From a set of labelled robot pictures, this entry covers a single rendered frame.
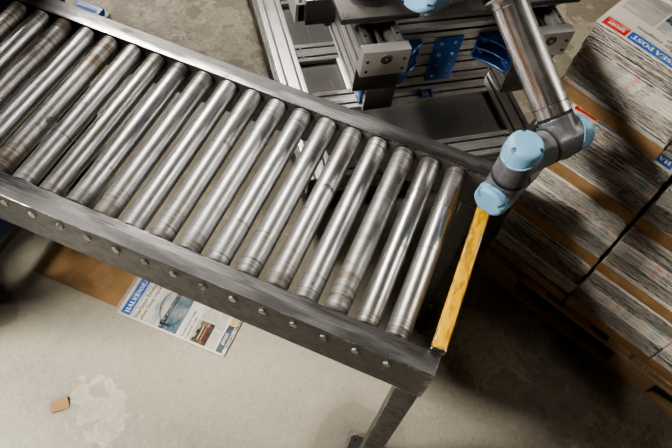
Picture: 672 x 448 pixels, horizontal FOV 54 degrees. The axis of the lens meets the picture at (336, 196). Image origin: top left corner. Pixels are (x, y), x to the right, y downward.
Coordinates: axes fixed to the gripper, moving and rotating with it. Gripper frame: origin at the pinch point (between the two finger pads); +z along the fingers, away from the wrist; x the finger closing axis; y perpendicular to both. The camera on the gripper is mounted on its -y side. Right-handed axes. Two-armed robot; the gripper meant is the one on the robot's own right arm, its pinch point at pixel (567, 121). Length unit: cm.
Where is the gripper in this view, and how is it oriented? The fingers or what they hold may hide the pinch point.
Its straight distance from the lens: 166.7
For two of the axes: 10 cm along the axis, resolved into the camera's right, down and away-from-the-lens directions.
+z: 6.6, -5.8, 4.8
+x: -7.4, -6.0, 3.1
